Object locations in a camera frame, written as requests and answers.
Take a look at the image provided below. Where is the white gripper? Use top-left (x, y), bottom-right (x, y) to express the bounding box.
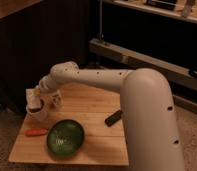
top-left (32, 82), bottom-right (62, 109)

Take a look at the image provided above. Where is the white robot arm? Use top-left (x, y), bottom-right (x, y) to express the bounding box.
top-left (36, 62), bottom-right (185, 171)

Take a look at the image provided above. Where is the orange carrot toy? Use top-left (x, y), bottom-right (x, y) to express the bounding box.
top-left (25, 129), bottom-right (48, 136)

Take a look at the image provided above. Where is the green glass bowl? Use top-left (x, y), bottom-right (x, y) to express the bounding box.
top-left (46, 119), bottom-right (85, 158)

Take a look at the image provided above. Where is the black remote control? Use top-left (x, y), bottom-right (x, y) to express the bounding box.
top-left (105, 110), bottom-right (122, 127)

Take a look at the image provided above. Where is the wooden shelf with items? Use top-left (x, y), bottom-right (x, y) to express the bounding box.
top-left (104, 0), bottom-right (197, 24)

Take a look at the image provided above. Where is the metal rail beam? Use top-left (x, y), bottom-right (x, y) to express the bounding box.
top-left (89, 39), bottom-right (197, 91)

